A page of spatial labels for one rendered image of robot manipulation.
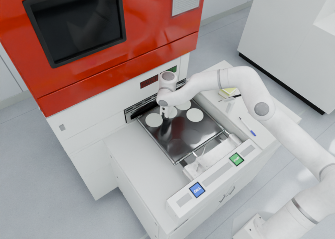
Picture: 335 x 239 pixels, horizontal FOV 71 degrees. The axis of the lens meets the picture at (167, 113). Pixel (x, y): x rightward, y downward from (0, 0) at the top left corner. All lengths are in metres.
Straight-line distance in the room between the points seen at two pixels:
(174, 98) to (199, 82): 0.13
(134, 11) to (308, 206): 0.98
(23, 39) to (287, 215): 1.12
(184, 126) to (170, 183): 0.33
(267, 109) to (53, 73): 0.79
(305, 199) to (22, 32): 1.13
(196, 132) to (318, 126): 1.88
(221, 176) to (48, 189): 1.58
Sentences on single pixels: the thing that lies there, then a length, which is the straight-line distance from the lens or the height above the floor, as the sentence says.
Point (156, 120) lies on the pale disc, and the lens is 1.37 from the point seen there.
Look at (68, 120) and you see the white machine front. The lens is 1.20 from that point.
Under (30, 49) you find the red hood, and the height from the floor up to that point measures 1.54.
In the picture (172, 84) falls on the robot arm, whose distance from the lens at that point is 1.12.
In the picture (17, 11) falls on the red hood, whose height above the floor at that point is 1.66.
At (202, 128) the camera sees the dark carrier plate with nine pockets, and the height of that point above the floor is 0.90.
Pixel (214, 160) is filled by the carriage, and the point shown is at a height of 0.88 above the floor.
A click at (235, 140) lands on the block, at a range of 1.36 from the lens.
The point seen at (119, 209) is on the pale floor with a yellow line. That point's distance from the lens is 2.11.
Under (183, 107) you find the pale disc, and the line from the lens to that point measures 1.45.
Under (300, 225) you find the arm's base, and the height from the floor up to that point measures 1.05.
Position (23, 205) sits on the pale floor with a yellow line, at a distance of 2.36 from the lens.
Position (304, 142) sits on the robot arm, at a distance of 1.05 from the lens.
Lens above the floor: 2.01
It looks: 52 degrees down
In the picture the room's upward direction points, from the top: 4 degrees clockwise
